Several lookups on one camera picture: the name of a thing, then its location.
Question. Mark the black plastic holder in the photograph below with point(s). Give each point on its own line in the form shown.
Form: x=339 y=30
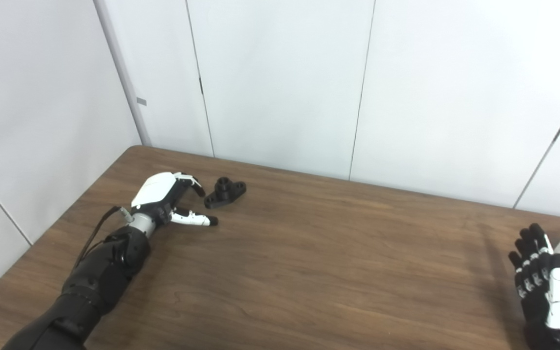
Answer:
x=224 y=192

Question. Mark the grey wall corner post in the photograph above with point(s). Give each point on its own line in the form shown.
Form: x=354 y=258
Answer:
x=124 y=78

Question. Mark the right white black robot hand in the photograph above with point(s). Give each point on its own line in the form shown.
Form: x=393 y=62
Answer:
x=547 y=306

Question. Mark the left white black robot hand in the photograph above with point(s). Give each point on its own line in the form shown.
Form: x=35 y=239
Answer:
x=156 y=189

